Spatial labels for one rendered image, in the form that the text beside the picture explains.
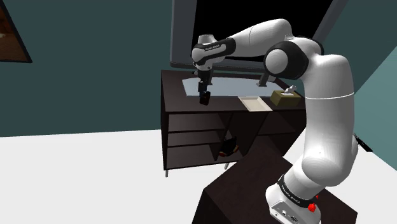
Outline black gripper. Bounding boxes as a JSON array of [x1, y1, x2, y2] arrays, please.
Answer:
[[196, 69, 214, 106]]

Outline dark wooden shelf cabinet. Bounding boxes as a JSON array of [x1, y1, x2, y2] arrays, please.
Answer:
[[160, 69, 309, 178]]

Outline flat white tray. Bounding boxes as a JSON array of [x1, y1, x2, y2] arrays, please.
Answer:
[[237, 95, 274, 113]]

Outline black and orange object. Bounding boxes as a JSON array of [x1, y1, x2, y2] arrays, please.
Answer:
[[218, 137, 240, 158]]

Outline olive tissue box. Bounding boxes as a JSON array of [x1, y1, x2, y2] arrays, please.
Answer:
[[269, 85, 303, 108]]

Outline dark robot stand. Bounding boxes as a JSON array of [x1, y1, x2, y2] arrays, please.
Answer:
[[192, 136, 358, 224]]

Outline black flat wall object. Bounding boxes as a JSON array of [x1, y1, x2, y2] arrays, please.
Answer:
[[353, 133, 373, 153]]

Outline dark framed wall picture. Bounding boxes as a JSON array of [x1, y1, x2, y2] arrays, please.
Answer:
[[0, 0, 34, 64]]

